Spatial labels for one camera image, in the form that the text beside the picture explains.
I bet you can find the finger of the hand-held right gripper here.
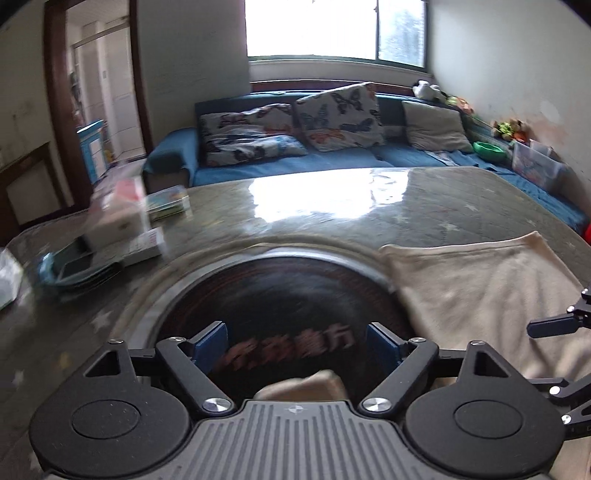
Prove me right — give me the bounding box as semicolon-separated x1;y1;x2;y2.
527;287;591;339
529;376;591;424

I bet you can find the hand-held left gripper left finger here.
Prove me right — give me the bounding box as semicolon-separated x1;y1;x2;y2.
85;320;234;415

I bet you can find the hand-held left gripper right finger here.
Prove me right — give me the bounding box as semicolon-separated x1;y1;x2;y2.
359;322;509;411

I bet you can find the cream garment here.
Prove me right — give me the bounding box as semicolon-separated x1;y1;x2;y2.
253;231;591;402

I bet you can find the dark round table inlay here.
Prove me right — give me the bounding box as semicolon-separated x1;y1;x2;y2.
154;256;416;398

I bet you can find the white flat box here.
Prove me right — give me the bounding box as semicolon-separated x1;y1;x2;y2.
122;226;164;267

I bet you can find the colourful flat box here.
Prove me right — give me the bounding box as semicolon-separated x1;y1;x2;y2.
145;185;191;221

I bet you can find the white pink tissue box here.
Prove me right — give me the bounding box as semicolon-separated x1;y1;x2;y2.
85;178;152;247

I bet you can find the clear plastic storage box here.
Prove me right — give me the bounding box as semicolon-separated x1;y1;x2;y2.
510;138;568;192

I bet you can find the green bowl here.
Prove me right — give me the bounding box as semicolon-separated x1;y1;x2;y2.
473;141;506;162

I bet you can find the blue sofa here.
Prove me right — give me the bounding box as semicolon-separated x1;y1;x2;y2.
143;90;591;232

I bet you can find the clear plastic bag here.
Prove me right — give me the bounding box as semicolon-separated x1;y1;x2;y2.
0;247;25;311

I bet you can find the grey pillow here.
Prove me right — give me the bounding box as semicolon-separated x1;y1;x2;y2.
402;100;474;153

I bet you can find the blue cabinet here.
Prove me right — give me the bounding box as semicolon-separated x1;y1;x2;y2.
76;119;109;185

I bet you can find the large butterfly print pillow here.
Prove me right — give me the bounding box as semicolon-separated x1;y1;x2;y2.
293;82;386;153

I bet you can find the dark wooden furniture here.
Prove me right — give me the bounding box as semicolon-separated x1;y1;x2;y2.
0;142;68;247

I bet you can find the panda plush toy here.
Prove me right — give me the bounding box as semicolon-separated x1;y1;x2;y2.
412;80;446;102

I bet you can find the hanging coat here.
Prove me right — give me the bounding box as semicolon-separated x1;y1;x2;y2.
68;71;83;116

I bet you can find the window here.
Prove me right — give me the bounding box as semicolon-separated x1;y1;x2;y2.
245;0;428;70

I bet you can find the brown wooden door frame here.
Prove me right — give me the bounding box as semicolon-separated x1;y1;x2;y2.
44;0;155;206

